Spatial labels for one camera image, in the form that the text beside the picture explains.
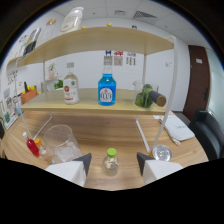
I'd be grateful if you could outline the red wall poster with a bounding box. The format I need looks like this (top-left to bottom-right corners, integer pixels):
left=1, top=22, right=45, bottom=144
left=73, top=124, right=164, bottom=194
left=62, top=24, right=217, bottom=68
left=113, top=50, right=124, bottom=67

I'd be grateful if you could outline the yellow drink can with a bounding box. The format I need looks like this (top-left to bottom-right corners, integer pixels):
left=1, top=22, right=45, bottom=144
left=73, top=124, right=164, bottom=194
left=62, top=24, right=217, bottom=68
left=149, top=144, right=173, bottom=163

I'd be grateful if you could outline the clear bottle green cap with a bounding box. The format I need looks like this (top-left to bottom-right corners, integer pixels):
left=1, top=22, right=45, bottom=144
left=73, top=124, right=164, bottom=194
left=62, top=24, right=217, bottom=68
left=102, top=147, right=120, bottom=177

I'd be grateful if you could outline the white tray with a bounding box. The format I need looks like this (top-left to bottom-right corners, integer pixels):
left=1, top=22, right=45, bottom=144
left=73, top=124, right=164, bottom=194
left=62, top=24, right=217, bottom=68
left=3, top=113, right=19, bottom=130

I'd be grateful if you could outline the small red syrup bottle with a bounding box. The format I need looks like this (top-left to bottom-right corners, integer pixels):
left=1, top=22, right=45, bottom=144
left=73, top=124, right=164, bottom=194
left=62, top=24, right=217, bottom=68
left=22, top=131, right=41, bottom=158

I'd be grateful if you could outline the multicolour wall poster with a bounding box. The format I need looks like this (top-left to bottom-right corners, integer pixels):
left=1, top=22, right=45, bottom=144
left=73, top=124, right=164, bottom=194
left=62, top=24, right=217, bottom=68
left=125, top=52, right=137, bottom=66

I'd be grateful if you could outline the glass jar wooden lid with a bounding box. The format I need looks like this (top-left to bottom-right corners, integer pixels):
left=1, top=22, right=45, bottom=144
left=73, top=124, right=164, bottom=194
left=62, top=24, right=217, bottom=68
left=43, top=17, right=58, bottom=38

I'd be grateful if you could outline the two-tier wooden shelf rack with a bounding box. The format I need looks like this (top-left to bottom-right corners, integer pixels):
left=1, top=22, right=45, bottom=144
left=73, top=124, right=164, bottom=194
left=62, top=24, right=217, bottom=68
left=14, top=26, right=179, bottom=154

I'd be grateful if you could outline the white pouch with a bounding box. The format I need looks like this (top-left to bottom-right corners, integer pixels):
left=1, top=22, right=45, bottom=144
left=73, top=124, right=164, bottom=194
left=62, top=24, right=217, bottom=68
left=159, top=114, right=196, bottom=146

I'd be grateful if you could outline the orange basket with toys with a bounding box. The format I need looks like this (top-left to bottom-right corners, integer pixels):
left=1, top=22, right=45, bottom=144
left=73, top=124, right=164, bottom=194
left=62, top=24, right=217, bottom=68
left=20, top=82, right=39, bottom=104

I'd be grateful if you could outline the wooden wall shelf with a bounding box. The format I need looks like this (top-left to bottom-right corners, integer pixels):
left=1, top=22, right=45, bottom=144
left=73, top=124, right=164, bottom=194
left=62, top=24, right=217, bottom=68
left=6, top=56, right=21, bottom=73

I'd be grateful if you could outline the dark wooden muddler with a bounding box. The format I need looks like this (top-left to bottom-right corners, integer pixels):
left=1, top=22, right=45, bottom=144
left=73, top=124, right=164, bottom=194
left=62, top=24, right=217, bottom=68
left=148, top=89, right=167, bottom=108

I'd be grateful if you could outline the brown door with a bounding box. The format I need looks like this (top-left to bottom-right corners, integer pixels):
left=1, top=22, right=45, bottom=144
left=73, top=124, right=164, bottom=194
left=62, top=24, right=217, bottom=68
left=182, top=44, right=212, bottom=121

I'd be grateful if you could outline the vase with white flowers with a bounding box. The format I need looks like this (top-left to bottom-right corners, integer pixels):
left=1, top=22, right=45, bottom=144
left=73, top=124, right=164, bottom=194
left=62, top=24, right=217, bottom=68
left=47, top=61, right=57, bottom=81

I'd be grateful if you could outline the black chair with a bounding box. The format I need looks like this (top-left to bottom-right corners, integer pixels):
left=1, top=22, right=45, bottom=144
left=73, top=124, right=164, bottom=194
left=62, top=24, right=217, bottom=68
left=189, top=109, right=224, bottom=161

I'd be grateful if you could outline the clear glass with ice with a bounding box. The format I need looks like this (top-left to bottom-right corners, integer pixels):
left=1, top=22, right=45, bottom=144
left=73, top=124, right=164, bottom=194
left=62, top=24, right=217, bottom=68
left=43, top=124, right=83, bottom=164

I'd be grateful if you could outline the ceiling air vent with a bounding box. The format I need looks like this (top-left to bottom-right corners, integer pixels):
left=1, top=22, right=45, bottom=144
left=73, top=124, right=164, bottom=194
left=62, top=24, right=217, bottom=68
left=133, top=10, right=158, bottom=19

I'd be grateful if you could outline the green plant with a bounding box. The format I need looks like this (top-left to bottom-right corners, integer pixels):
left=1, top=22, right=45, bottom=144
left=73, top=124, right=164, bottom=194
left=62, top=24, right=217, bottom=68
left=53, top=79, right=64, bottom=90

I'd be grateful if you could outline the black and yellow bag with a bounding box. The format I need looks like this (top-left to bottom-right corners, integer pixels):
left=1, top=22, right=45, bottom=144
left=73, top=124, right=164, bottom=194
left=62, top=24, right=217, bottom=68
left=22, top=27, right=43, bottom=57

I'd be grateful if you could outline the blue liquor bottle white label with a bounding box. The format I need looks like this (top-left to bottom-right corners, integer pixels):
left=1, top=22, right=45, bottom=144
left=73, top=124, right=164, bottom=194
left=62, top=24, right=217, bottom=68
left=97, top=55, right=117, bottom=107

